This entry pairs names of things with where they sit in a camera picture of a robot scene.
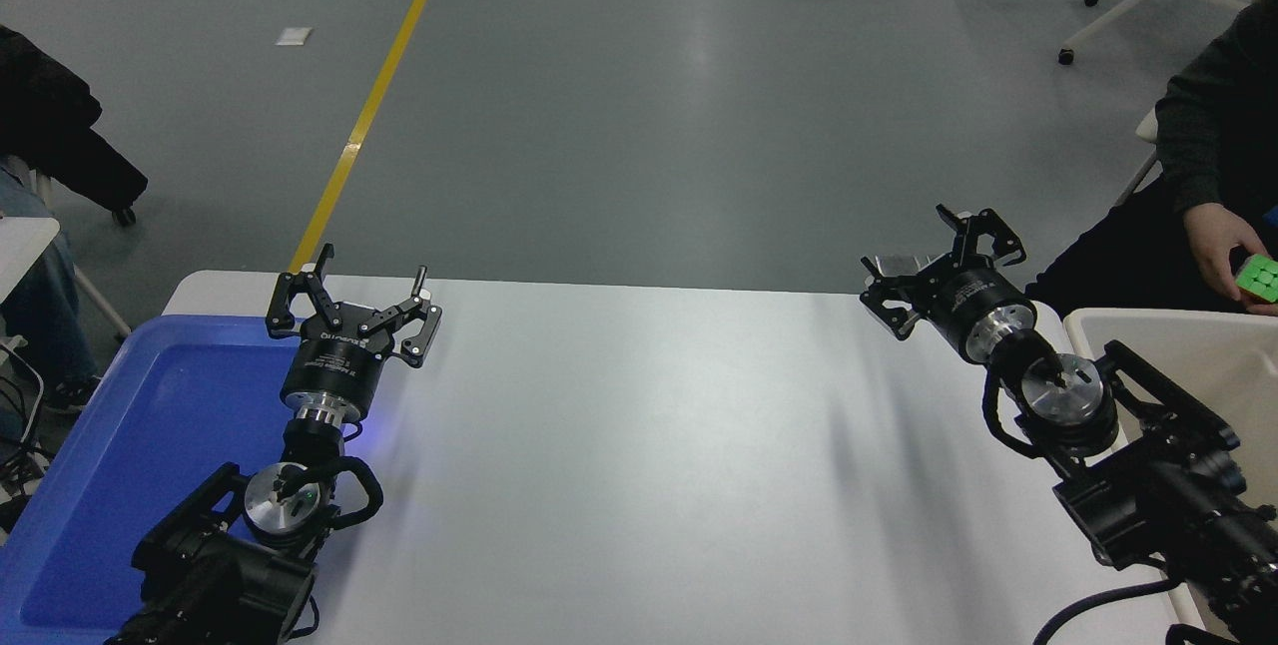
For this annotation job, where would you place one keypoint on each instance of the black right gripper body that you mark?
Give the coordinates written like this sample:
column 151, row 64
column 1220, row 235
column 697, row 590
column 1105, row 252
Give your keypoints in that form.
column 973, row 301

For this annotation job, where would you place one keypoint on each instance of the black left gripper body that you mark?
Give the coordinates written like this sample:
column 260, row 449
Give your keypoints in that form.
column 334, row 370

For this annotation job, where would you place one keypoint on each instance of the green puzzle cube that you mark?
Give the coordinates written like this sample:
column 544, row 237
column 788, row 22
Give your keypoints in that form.
column 1260, row 278

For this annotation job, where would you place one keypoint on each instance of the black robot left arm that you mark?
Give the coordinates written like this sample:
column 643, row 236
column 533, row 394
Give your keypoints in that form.
column 215, row 565

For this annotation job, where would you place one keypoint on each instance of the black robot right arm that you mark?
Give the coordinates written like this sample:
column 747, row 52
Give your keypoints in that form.
column 1148, row 495

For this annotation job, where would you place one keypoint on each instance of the silver floor plate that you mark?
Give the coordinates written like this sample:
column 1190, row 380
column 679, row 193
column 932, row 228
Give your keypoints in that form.
column 899, row 262

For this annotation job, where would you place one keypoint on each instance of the blue plastic tray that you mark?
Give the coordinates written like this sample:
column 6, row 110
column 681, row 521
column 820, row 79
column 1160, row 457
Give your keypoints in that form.
column 150, row 425

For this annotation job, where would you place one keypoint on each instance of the person beside bin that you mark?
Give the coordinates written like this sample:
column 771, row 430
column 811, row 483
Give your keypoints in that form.
column 1198, row 126

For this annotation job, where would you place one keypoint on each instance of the large pale bin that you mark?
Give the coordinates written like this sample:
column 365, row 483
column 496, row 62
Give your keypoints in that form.
column 1198, row 355

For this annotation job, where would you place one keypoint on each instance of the small white desk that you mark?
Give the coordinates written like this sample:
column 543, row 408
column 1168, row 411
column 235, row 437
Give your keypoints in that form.
column 20, row 246

